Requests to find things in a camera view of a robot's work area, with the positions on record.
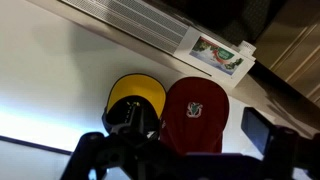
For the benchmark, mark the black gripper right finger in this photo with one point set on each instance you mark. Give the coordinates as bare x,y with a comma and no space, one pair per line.
281,150

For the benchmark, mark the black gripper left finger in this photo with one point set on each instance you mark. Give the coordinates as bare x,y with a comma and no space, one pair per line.
86,153

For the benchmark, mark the maroon baseball cap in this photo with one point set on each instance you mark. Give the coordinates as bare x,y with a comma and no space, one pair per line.
196,130

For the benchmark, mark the blue cap with yellow brim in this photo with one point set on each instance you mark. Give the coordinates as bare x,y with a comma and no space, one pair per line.
138,86

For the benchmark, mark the brown wooden cabinet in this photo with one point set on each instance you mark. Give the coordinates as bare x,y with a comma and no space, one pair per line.
293,46

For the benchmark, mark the white box with colourful picture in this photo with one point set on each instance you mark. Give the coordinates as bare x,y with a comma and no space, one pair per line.
213,55

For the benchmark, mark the white drawer unit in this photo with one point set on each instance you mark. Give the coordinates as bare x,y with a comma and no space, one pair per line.
133,16

